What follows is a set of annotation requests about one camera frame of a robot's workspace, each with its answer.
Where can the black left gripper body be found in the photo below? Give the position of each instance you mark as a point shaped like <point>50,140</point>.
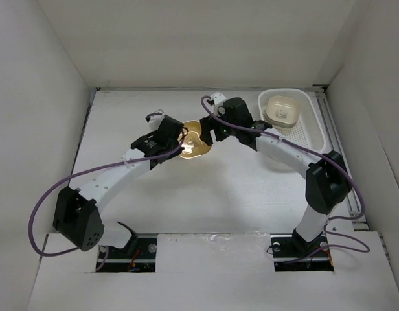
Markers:
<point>175,153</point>

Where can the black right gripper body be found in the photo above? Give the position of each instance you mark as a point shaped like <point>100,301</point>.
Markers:
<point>223,131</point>

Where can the yellow panda plate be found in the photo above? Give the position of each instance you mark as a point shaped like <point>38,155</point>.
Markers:
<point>192,145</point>

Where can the cream panda plate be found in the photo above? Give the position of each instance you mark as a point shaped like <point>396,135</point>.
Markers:
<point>282,111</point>

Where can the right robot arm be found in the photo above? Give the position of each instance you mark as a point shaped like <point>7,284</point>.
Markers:
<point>326,177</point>

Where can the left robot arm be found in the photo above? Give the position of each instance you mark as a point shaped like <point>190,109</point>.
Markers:
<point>78,213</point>

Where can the white perforated plastic bin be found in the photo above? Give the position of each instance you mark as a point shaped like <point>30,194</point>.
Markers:
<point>308,131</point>

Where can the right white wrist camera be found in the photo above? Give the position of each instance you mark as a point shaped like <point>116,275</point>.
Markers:
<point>216,99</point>

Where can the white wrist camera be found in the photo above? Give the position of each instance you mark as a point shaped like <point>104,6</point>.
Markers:
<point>216,99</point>
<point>154,119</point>

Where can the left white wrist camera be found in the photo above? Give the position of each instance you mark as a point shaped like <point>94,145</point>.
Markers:
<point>154,119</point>

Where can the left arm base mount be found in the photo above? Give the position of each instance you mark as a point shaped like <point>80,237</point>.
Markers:
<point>141,260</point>

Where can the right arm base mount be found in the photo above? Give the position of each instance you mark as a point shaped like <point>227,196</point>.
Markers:
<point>289,257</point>

